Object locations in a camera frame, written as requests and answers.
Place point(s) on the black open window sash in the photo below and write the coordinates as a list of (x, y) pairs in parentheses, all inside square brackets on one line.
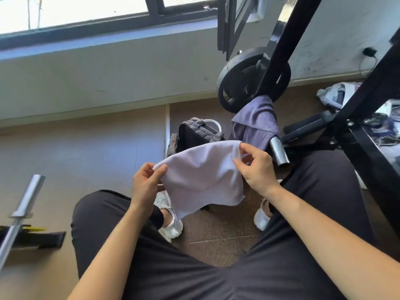
[(223, 28)]

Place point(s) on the white right shoe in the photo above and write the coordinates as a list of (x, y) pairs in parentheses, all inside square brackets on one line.
[(261, 220)]

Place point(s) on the grey backpack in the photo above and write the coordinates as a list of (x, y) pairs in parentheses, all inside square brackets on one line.
[(193, 137)]

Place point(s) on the pale lavender towel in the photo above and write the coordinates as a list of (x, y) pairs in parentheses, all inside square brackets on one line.
[(200, 174)]

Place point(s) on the person's right forearm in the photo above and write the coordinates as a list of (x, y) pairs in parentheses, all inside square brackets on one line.
[(328, 240)]

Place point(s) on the person's right hand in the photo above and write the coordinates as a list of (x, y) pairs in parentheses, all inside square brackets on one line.
[(259, 174)]

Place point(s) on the violet blue towel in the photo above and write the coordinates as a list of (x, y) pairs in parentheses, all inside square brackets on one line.
[(253, 121)]

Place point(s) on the white printed bag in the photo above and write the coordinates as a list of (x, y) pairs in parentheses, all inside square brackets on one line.
[(331, 95)]

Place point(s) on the white shoe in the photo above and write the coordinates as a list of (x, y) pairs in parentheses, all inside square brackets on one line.
[(173, 228), (261, 220)]

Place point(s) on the pale floor divider strip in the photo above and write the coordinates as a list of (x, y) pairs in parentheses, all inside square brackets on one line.
[(167, 128)]

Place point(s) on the silver barbell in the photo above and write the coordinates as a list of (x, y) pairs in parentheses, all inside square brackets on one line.
[(31, 193)]

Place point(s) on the silver plate holder bar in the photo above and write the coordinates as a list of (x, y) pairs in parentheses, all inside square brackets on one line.
[(279, 153)]

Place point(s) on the person's left forearm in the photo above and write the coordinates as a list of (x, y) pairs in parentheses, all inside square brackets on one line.
[(109, 256)]

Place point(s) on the yellow black squat rack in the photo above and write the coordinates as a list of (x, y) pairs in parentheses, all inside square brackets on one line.
[(50, 240)]

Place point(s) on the black weight machine frame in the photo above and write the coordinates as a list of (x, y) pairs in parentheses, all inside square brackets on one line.
[(368, 90)]

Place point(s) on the white left shoe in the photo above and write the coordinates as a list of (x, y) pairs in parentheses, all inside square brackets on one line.
[(173, 228)]

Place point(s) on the black window frame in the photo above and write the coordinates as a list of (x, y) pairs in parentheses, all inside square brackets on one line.
[(78, 31)]

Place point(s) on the black weight plate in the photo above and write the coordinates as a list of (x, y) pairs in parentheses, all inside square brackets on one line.
[(234, 78)]

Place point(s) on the person's left hand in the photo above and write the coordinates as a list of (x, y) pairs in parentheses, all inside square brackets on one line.
[(145, 187)]

